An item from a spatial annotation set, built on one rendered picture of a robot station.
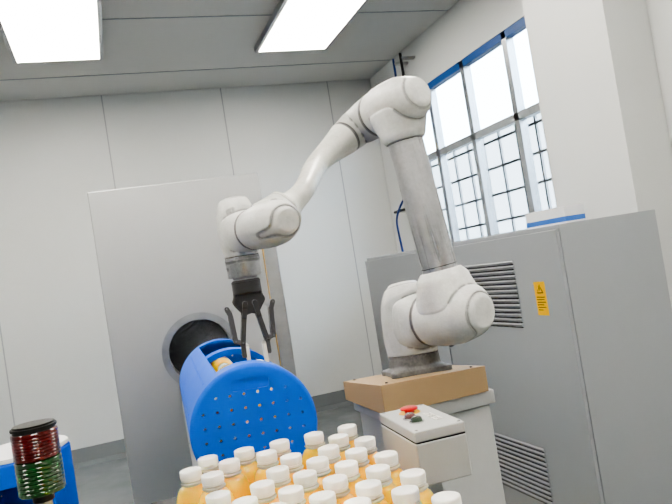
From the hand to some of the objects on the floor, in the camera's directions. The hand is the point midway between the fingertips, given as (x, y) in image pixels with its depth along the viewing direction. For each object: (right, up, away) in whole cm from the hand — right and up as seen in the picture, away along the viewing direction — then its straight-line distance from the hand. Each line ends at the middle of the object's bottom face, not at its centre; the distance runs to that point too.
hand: (257, 356), depth 172 cm
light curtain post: (+15, -124, +121) cm, 174 cm away
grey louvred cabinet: (+120, -109, +202) cm, 259 cm away
